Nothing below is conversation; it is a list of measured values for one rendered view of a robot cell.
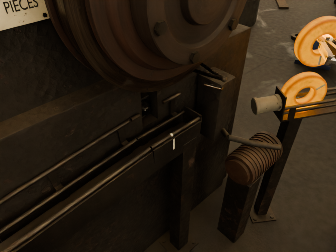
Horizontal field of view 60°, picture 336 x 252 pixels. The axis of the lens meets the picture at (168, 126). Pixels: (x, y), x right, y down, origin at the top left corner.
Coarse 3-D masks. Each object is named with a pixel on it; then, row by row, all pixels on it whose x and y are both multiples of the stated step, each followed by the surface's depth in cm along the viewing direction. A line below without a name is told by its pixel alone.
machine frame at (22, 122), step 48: (0, 48) 55; (48, 48) 62; (240, 48) 105; (0, 96) 59; (48, 96) 67; (96, 96) 70; (192, 96) 98; (0, 144) 58; (48, 144) 67; (96, 144) 77; (0, 192) 64; (48, 192) 74; (144, 192) 106; (192, 192) 136; (0, 240) 71; (96, 240) 99; (144, 240) 125
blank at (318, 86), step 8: (304, 72) 97; (312, 72) 97; (288, 80) 98; (296, 80) 96; (304, 80) 95; (312, 80) 96; (320, 80) 96; (288, 88) 97; (296, 88) 97; (312, 88) 98; (320, 88) 98; (288, 96) 99; (304, 96) 104; (312, 96) 101; (320, 96) 101; (288, 104) 101; (296, 104) 102
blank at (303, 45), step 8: (328, 16) 85; (312, 24) 85; (320, 24) 83; (328, 24) 84; (304, 32) 86; (312, 32) 85; (320, 32) 85; (328, 32) 85; (296, 40) 89; (304, 40) 86; (312, 40) 87; (296, 48) 89; (304, 48) 88; (296, 56) 92; (304, 56) 90; (312, 56) 90; (320, 56) 91; (304, 64) 92; (312, 64) 92; (320, 64) 93
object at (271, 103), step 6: (270, 96) 101; (276, 96) 100; (252, 102) 102; (258, 102) 99; (264, 102) 99; (270, 102) 99; (276, 102) 99; (252, 108) 103; (258, 108) 99; (264, 108) 99; (270, 108) 100; (276, 108) 100
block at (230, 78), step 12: (216, 84) 89; (228, 84) 89; (204, 96) 95; (216, 96) 91; (228, 96) 93; (204, 108) 98; (216, 108) 93; (228, 108) 97; (204, 120) 100; (216, 120) 96; (228, 120) 102; (204, 132) 103; (216, 132) 100
